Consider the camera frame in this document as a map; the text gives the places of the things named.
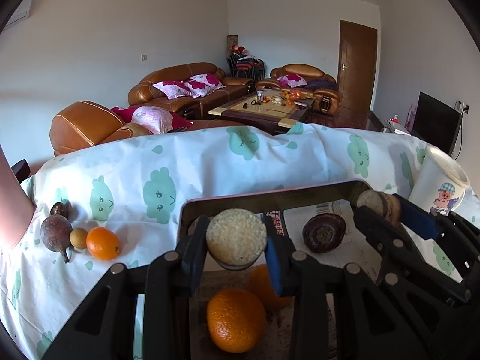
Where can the light pink pillow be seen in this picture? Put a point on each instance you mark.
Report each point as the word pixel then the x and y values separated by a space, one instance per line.
pixel 155 119

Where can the white rice cake round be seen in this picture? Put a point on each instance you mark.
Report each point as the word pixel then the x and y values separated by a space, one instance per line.
pixel 236 238

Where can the white air conditioner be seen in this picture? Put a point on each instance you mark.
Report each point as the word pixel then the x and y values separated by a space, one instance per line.
pixel 21 13

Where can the black television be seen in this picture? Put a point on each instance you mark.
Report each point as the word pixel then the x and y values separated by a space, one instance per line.
pixel 436 123

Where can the pink white sofa cushion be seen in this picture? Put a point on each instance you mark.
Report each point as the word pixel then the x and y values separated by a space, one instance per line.
pixel 197 86

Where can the brown leather armchair near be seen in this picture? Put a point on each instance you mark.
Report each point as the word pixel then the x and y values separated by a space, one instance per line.
pixel 85 124

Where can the white cloud pattern tablecloth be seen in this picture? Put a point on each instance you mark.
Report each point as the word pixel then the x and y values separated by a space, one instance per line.
pixel 150 189

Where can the small yellow longan fruit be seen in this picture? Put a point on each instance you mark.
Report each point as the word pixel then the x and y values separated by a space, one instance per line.
pixel 78 238

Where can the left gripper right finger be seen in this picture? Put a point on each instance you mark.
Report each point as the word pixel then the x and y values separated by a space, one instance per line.
pixel 321 291

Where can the dark mangosteen in tray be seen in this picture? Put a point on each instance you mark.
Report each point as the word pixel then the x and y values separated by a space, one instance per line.
pixel 324 232

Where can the pink white armchair cushion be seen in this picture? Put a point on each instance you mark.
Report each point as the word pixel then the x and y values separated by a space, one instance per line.
pixel 292 80

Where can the brown leather armchair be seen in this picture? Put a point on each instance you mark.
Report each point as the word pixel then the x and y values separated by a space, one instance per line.
pixel 309 81
pixel 85 124

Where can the pink kettle jug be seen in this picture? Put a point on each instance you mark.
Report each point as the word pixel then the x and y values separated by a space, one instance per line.
pixel 16 209

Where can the brown leather far armchair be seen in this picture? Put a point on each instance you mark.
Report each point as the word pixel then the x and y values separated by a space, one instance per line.
pixel 309 81

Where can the large orange in tray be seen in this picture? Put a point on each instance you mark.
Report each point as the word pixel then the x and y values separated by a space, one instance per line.
pixel 236 320

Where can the wooden coffee table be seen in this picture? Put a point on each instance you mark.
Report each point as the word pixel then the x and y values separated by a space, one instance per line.
pixel 275 112

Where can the brown leather long sofa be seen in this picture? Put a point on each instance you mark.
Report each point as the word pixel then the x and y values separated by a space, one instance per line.
pixel 190 108

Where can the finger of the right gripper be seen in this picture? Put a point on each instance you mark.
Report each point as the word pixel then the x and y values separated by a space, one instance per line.
pixel 391 242
pixel 453 233

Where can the stacked dark chairs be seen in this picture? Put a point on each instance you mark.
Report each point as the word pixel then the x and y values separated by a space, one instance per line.
pixel 243 65

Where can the small orange tangerine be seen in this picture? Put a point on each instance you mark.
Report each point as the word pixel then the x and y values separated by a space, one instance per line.
pixel 103 244

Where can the white cartoon pig mug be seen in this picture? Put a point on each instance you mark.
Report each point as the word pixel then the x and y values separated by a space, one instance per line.
pixel 441 183

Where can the brown wooden door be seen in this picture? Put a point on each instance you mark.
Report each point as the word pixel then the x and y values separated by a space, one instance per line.
pixel 357 64

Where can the dark mangosteen on cloth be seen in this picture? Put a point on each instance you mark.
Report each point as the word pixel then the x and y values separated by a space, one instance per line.
pixel 61 208

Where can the metal tray with paper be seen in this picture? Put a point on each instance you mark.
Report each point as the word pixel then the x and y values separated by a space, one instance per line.
pixel 266 203

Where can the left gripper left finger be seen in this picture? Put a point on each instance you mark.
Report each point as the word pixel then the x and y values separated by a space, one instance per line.
pixel 103 326

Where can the brown white sliced fruit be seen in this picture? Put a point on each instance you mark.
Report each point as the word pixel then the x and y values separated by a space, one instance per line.
pixel 383 204

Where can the large purple passion fruit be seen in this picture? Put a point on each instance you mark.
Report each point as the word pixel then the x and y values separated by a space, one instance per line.
pixel 55 235

